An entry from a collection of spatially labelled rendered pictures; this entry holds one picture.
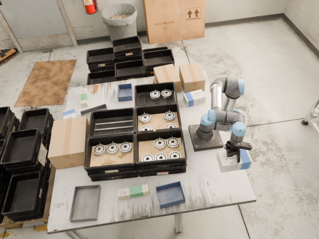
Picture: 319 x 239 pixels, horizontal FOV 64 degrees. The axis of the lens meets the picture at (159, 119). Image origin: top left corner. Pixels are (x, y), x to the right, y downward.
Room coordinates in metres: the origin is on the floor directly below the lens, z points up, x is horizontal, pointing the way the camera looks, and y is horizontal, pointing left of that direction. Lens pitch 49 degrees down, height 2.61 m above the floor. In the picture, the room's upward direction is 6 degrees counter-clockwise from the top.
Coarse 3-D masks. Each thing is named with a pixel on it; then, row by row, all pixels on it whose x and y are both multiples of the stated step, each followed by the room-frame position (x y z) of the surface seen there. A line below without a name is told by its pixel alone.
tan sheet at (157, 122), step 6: (156, 114) 1.59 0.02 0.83; (162, 114) 1.58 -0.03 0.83; (138, 120) 1.53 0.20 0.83; (156, 120) 1.51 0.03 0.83; (162, 120) 1.50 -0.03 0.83; (174, 120) 1.49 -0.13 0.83; (138, 126) 1.46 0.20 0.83; (150, 126) 1.45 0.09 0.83; (156, 126) 1.44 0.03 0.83; (162, 126) 1.44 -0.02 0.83
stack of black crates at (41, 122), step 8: (24, 112) 2.14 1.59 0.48; (32, 112) 2.15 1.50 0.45; (40, 112) 2.16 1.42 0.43; (48, 112) 2.14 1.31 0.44; (24, 120) 2.05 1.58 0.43; (32, 120) 2.09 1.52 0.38; (40, 120) 2.08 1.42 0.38; (48, 120) 2.03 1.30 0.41; (24, 128) 1.97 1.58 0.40; (32, 128) 1.97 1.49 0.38; (40, 128) 1.95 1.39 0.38; (48, 128) 1.94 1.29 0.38; (48, 136) 1.84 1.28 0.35; (48, 144) 1.79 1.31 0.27
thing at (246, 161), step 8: (224, 152) 0.91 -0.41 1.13; (240, 152) 0.90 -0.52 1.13; (248, 152) 0.89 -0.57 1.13; (224, 160) 0.85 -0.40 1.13; (232, 160) 0.84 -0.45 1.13; (240, 160) 0.84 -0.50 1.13; (248, 160) 0.83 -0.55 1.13; (224, 168) 0.81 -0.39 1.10; (232, 168) 0.81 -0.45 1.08; (240, 168) 0.82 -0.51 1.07; (248, 168) 0.82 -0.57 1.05
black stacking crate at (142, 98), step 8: (136, 88) 1.90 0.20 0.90; (144, 88) 1.90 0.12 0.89; (152, 88) 1.90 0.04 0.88; (160, 88) 1.90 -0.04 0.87; (168, 88) 1.90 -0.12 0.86; (136, 96) 1.79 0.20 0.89; (144, 96) 1.84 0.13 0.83; (160, 96) 1.82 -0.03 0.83; (136, 104) 1.67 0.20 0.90; (144, 104) 1.73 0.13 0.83
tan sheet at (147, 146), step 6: (180, 138) 1.28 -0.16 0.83; (144, 144) 1.26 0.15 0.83; (150, 144) 1.25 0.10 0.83; (180, 144) 1.22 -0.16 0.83; (144, 150) 1.20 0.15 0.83; (150, 150) 1.19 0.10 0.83; (156, 150) 1.18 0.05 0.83; (162, 150) 1.18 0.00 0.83; (168, 150) 1.17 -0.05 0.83; (174, 150) 1.17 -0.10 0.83; (180, 150) 1.16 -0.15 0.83; (168, 156) 1.11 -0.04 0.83
